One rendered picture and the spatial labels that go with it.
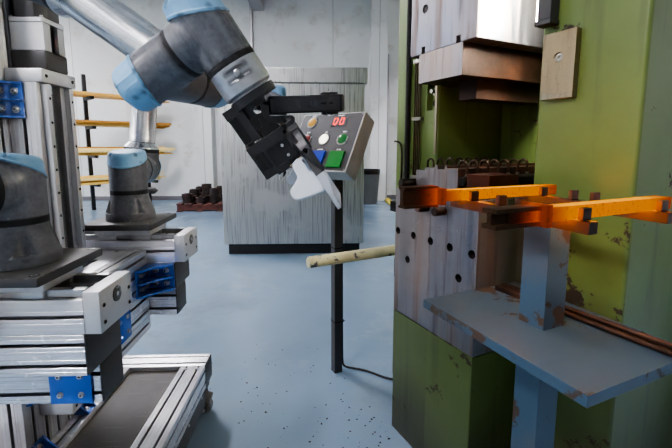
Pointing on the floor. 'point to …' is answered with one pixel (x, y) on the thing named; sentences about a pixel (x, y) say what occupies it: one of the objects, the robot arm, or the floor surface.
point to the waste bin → (371, 186)
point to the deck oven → (247, 244)
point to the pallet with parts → (202, 199)
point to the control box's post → (336, 285)
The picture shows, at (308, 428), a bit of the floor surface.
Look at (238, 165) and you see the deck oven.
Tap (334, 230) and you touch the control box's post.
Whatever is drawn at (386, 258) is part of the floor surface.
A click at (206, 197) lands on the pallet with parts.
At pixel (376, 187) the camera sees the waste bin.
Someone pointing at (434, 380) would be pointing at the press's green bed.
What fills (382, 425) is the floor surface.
